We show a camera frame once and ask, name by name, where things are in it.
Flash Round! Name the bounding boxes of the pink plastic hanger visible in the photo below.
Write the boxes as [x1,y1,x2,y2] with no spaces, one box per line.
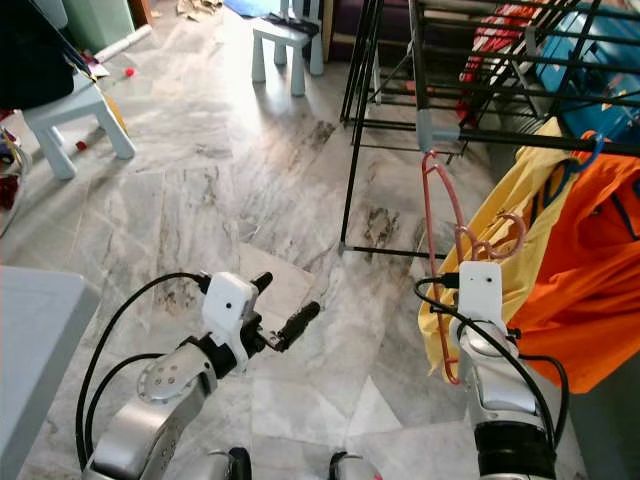
[420,150,529,386]

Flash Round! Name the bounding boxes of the blue plastic hanger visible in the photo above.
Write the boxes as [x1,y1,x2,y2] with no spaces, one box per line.
[550,130,608,191]

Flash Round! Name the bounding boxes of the yellow polo shirt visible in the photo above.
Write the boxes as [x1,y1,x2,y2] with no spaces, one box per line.
[420,118,596,376]

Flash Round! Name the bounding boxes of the robot left leg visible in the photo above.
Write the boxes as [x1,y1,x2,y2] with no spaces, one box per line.
[200,448,253,480]

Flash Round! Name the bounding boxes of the robot leg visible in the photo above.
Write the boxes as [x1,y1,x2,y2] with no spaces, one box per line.
[200,448,253,480]
[328,452,391,480]

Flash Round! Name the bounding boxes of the orange polo shirt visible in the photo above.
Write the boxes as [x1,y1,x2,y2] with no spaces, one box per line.
[505,140,640,394]

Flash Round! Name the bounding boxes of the black metal drying rack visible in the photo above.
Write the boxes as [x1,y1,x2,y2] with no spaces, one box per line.
[338,0,640,263]

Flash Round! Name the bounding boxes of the robot right leg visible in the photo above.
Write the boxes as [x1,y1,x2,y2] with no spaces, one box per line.
[328,452,391,480]

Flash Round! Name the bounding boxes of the grey table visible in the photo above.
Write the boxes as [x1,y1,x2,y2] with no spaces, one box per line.
[0,265,101,480]

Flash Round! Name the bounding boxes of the grey green leather sofa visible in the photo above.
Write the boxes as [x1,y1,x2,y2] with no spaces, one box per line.
[555,345,640,480]

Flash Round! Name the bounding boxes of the blue plastic crate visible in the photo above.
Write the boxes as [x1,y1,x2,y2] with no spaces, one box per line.
[530,5,640,141]

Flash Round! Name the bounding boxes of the red striped cloth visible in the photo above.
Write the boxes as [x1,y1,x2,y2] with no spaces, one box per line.
[460,0,541,86]

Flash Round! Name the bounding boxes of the blue floor mat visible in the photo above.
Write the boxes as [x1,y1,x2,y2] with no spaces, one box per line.
[225,0,286,19]

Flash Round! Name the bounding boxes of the white paper roll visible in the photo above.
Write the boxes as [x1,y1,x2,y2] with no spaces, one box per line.
[95,25,153,63]

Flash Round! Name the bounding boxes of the brown cardboard scraps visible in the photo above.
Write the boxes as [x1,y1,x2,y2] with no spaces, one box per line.
[175,0,223,21]

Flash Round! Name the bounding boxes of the black bag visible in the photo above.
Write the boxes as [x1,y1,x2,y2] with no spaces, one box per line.
[0,0,83,111]

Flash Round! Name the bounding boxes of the green white appliance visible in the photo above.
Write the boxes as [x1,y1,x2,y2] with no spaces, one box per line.
[60,0,136,51]

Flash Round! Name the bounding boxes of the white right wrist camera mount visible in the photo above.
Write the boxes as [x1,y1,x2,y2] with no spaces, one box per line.
[457,262,506,331]

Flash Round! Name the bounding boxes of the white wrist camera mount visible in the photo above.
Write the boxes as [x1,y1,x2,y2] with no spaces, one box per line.
[203,272,258,363]
[457,262,506,331]

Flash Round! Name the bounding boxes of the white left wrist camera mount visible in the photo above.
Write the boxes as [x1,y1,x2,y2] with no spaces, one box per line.
[203,272,258,363]

